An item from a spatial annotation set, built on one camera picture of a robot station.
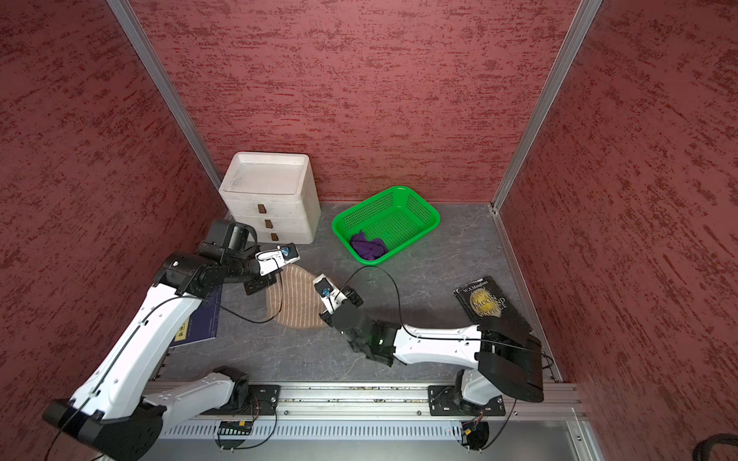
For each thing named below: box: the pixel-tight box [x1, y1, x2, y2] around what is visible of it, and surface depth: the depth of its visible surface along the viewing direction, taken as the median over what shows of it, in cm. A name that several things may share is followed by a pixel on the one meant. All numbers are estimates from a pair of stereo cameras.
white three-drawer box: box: [219, 151, 321, 244], surface depth 97 cm
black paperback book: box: [452, 275, 534, 332], surface depth 94 cm
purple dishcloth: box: [349, 231, 389, 261], surface depth 97 cm
